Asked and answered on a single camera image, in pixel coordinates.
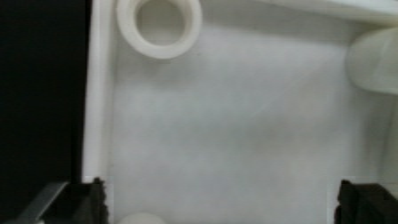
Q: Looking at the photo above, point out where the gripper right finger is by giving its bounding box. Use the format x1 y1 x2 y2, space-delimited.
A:
336 180 398 224

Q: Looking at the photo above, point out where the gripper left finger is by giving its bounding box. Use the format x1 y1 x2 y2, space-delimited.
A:
14 178 108 224

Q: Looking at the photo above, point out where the white table leg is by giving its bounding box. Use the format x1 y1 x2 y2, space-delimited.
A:
117 213 165 224

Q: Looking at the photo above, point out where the white square tabletop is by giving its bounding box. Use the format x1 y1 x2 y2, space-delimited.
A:
83 0 398 224

